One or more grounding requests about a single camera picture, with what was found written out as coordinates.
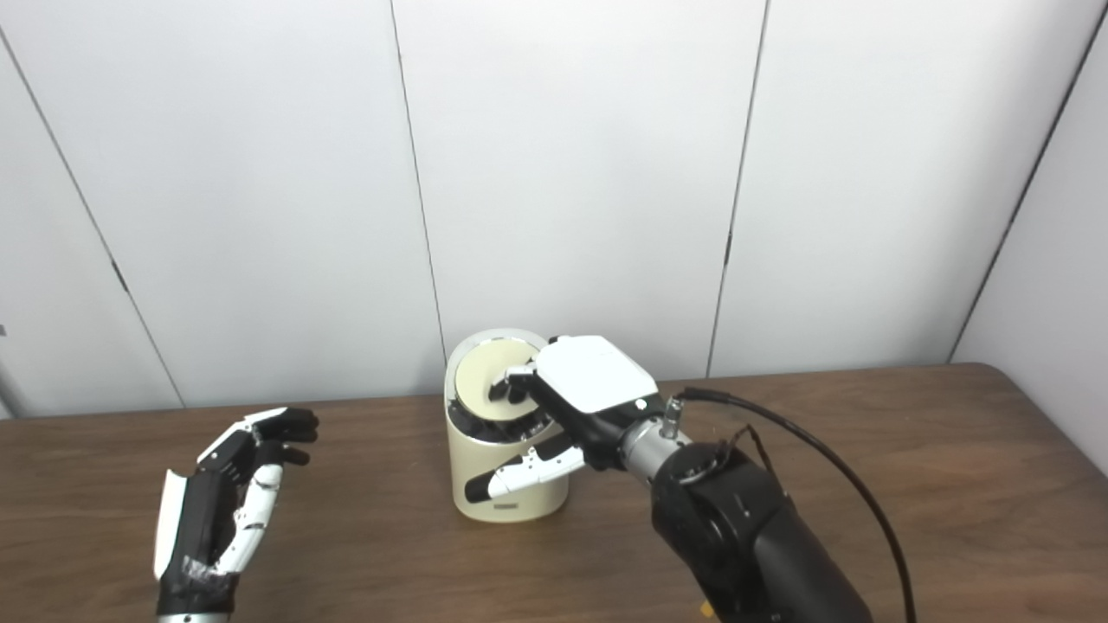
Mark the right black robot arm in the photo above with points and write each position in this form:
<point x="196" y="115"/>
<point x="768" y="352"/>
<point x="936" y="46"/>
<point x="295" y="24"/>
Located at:
<point x="744" y="536"/>

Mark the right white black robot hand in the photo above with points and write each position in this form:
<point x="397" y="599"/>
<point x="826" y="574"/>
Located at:
<point x="593" y="372"/>

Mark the black wall panel clip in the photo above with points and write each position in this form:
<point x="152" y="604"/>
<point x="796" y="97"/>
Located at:
<point x="120" y="277"/>
<point x="727" y="249"/>

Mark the cream-colored lidded bin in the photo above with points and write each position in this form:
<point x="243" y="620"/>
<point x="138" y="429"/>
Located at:
<point x="472" y="459"/>

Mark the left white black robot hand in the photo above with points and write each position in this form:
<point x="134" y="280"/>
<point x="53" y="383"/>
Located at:
<point x="199" y="519"/>

